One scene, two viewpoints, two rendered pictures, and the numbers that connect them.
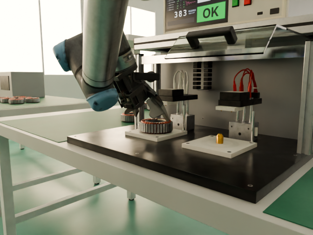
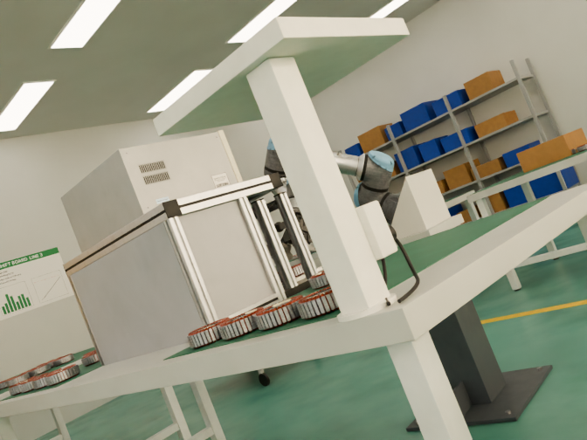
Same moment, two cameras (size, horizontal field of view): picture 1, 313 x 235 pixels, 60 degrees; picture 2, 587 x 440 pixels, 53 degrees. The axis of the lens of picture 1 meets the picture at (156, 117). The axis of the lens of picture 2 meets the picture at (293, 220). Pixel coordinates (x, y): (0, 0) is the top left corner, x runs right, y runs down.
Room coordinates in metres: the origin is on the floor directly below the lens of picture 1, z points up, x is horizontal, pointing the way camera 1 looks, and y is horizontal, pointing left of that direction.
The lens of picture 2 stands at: (2.97, 0.13, 0.89)
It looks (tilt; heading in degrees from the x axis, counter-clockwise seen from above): 2 degrees up; 181
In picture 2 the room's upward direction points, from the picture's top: 22 degrees counter-clockwise
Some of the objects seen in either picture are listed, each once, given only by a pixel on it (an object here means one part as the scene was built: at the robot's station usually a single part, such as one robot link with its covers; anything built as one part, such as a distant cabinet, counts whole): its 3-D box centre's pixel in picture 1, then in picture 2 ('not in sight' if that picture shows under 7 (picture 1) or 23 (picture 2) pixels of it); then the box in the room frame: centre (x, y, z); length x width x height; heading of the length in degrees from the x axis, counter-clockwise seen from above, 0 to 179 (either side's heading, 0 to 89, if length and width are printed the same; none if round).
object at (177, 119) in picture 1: (182, 121); not in sight; (1.01, -0.10, 0.80); 0.07 x 0.05 x 0.06; 47
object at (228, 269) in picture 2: not in sight; (228, 262); (1.33, -0.12, 0.91); 0.28 x 0.03 x 0.32; 137
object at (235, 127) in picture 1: (243, 129); not in sight; (0.84, -0.27, 0.80); 0.07 x 0.05 x 0.06; 47
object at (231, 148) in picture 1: (219, 145); not in sight; (0.73, -0.18, 0.78); 0.15 x 0.15 x 0.01; 47
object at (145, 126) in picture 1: (156, 125); (291, 272); (0.90, 0.00, 0.80); 0.11 x 0.11 x 0.04
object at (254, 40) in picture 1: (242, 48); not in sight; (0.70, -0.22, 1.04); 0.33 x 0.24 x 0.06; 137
